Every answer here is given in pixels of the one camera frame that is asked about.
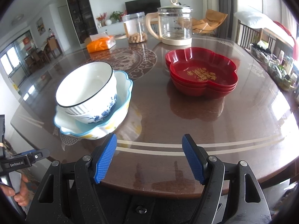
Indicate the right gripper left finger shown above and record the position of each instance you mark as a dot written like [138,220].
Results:
[102,157]

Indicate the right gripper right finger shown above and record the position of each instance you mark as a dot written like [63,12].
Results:
[196,157]

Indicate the white bowl black rim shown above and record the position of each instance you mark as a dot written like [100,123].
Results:
[87,81]

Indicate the white bowl blue floral pattern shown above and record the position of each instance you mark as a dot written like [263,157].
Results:
[96,111]

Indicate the red plate stack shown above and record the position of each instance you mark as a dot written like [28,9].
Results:
[199,72]

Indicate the orange tissue pack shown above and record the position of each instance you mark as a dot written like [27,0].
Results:
[101,44]

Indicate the wooden dining chair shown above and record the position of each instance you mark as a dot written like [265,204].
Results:
[54,46]

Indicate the white tv cabinet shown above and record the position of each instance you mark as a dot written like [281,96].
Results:
[113,29]

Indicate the tan lounge chair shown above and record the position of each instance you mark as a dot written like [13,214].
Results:
[213,19]

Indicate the clear plastic snack jar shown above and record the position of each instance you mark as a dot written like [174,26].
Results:
[135,28]

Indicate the red flower vase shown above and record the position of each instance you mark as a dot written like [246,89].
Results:
[101,20]

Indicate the green potted plant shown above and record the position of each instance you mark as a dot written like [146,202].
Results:
[116,16]

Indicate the white pillow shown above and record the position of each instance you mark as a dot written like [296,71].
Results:
[254,19]

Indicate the dark display cabinet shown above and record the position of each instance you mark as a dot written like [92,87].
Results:
[83,19]

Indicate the black television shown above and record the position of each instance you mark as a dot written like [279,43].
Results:
[138,6]

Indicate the glass kettle cream handle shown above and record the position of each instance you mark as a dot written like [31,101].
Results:
[171,24]

